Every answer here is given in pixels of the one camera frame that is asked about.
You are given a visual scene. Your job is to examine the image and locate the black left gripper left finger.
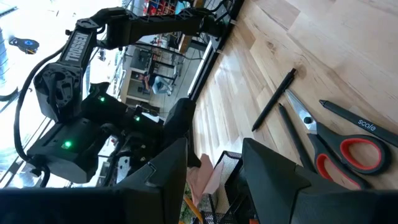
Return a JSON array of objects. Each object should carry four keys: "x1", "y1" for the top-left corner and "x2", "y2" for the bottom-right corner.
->
[{"x1": 0, "y1": 138, "x2": 190, "y2": 224}]

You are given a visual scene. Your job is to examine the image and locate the orange pencil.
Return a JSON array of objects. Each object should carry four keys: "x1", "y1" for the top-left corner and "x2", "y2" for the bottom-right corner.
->
[{"x1": 182, "y1": 195, "x2": 205, "y2": 224}]

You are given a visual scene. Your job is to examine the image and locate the person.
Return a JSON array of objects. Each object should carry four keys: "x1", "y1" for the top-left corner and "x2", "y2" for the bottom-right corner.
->
[{"x1": 138, "y1": 72, "x2": 174, "y2": 96}]

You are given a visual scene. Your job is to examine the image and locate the red and black scissors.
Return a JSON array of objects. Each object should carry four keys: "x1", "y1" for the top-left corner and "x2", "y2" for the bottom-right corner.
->
[{"x1": 284, "y1": 89, "x2": 393, "y2": 191}]

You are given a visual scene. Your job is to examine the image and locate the black pen with scale print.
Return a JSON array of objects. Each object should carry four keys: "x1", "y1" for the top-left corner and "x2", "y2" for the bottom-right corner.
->
[{"x1": 318, "y1": 99, "x2": 398, "y2": 149}]

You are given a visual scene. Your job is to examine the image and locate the black mesh desk organizer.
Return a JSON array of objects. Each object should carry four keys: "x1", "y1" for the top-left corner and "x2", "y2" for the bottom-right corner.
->
[{"x1": 198, "y1": 150, "x2": 259, "y2": 224}]

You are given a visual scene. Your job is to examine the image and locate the pink sticky note pad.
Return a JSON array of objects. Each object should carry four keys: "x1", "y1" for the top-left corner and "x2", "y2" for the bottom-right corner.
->
[{"x1": 185, "y1": 152, "x2": 225, "y2": 208}]

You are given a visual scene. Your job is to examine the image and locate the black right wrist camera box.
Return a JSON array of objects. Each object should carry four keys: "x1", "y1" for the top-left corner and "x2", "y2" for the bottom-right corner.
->
[{"x1": 26, "y1": 117, "x2": 104, "y2": 185}]

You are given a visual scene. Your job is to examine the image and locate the thin black pencil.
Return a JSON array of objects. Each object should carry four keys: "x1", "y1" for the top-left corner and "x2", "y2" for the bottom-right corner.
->
[{"x1": 277, "y1": 103, "x2": 317, "y2": 174}]

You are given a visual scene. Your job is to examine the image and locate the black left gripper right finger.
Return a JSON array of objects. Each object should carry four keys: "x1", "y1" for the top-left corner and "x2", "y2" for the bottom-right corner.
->
[{"x1": 242, "y1": 138, "x2": 398, "y2": 224}]

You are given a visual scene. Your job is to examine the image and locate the black right camera cable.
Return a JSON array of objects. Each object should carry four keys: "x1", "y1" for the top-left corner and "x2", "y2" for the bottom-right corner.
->
[{"x1": 12, "y1": 45, "x2": 52, "y2": 189}]

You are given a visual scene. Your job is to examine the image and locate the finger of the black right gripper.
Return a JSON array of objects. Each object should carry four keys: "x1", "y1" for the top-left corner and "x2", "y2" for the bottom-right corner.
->
[{"x1": 187, "y1": 136, "x2": 203, "y2": 169}]

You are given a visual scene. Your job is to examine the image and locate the black ceiling device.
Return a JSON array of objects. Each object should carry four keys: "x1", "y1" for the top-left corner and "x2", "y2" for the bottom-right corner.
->
[{"x1": 8, "y1": 37, "x2": 40, "y2": 55}]

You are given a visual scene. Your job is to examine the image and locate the black pen with clip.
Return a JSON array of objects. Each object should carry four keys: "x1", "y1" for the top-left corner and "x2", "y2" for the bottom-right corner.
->
[{"x1": 251, "y1": 67, "x2": 298, "y2": 133}]

